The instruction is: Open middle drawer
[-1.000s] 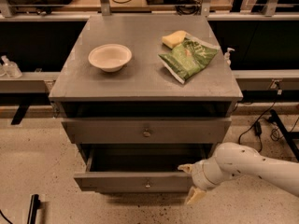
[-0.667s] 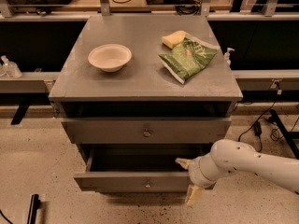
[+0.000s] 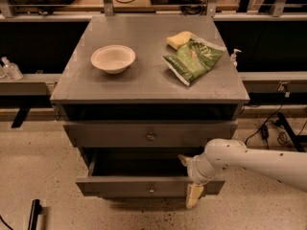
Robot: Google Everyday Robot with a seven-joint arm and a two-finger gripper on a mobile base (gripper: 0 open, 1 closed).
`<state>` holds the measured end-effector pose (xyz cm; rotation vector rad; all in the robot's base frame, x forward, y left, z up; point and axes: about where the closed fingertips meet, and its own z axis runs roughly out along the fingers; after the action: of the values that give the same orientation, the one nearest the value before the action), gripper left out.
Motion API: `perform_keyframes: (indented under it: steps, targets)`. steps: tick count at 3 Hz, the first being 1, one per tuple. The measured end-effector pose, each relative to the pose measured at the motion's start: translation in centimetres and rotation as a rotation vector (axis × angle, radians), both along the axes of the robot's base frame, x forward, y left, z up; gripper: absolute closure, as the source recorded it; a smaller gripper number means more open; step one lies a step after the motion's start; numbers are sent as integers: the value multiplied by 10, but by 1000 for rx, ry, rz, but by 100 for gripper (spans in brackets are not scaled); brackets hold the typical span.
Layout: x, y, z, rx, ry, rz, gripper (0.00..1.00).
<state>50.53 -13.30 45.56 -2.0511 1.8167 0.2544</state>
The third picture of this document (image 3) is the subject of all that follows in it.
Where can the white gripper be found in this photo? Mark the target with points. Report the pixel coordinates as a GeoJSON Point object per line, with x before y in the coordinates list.
{"type": "Point", "coordinates": [193, 170]}

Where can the grey drawer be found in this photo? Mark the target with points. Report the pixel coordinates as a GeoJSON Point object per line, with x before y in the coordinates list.
{"type": "Point", "coordinates": [135, 172]}
{"type": "Point", "coordinates": [147, 134]}

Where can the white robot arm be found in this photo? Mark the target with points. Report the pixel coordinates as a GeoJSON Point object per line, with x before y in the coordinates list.
{"type": "Point", "coordinates": [286, 167]}

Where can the grey top drawer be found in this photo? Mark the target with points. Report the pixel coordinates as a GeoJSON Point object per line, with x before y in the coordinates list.
{"type": "Point", "coordinates": [147, 134]}

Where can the grey drawer cabinet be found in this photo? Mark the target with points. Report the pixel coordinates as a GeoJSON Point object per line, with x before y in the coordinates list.
{"type": "Point", "coordinates": [147, 91]}

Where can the black stand leg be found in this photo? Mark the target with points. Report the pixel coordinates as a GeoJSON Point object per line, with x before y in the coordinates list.
{"type": "Point", "coordinates": [297, 139]}

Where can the green chip bag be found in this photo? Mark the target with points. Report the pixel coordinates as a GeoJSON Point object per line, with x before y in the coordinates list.
{"type": "Point", "coordinates": [194, 59]}

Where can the white pump bottle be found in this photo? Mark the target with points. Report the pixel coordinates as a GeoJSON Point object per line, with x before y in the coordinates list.
{"type": "Point", "coordinates": [233, 57]}

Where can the yellow sponge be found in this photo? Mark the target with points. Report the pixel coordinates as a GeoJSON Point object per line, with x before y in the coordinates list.
{"type": "Point", "coordinates": [178, 40]}

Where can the white bowl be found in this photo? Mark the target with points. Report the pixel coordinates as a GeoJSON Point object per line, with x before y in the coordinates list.
{"type": "Point", "coordinates": [113, 59]}

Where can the black object on floor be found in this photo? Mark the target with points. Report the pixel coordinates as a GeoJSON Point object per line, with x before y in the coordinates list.
{"type": "Point", "coordinates": [35, 211]}

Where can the clear sanitizer bottle left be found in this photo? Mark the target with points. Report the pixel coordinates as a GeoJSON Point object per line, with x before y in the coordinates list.
{"type": "Point", "coordinates": [11, 69]}

